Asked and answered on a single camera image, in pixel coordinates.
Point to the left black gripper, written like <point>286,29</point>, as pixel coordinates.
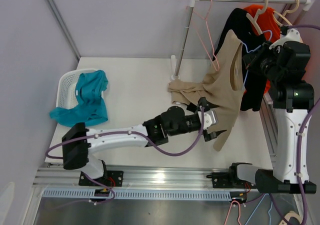
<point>212,135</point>

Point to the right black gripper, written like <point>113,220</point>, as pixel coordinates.
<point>251,60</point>

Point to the blue wire hanger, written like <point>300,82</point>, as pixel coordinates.
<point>254,50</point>

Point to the black t shirt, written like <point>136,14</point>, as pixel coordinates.
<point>255,84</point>

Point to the beige t shirt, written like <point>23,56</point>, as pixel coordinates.
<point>221,86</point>

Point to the orange t shirt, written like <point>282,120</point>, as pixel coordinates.
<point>265,21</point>

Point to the beige wooden hanger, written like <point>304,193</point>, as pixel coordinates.
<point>254,20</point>
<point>283,15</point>

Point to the pink wire hanger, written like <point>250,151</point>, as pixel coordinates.
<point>212,57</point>

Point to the teal t shirt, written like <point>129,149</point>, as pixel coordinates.
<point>91,117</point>

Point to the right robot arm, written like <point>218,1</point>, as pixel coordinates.
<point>283,63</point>

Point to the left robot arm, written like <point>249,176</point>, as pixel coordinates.
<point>81,143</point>

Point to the pink hanger on floor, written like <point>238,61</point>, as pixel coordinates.
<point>234,212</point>

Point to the wooden hanger on floor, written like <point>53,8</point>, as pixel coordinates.
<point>291,215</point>

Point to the metal clothes rack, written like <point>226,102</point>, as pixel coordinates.
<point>176,62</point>

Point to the white plastic laundry basket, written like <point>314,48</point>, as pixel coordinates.
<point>81,88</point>

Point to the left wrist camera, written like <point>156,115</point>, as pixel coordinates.
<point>209,118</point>

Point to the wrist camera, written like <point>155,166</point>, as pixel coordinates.
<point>292,34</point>
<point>209,118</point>

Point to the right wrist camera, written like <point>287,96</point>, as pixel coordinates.
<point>292,34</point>

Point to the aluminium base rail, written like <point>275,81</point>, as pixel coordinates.
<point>135,177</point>

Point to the perforated cable tray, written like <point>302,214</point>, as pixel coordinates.
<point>140,194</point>

